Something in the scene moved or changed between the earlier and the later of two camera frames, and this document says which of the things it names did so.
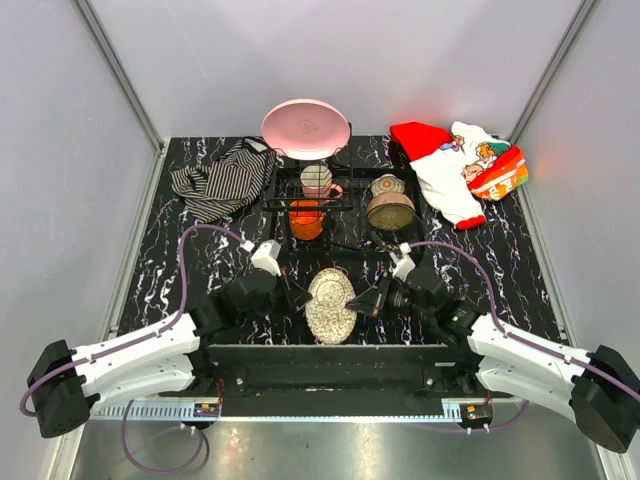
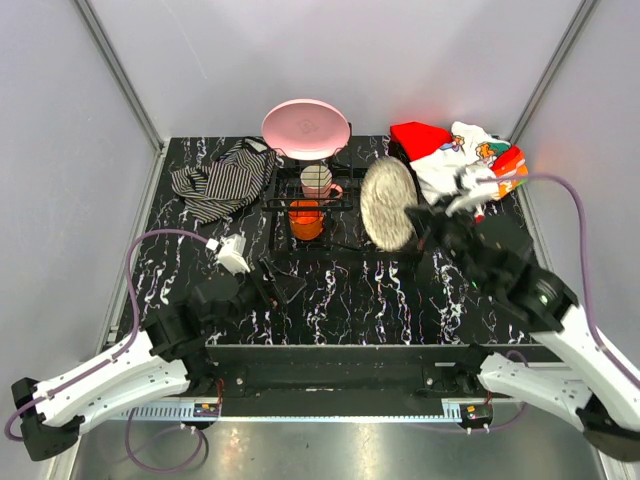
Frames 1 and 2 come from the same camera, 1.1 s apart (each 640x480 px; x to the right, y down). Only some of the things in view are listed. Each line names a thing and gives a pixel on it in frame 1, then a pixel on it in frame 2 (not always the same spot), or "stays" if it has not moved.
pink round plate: x=305 y=129 stays
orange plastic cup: x=306 y=224 stays
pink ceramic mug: x=316 y=183 stays
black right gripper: x=370 y=302 to x=425 y=220
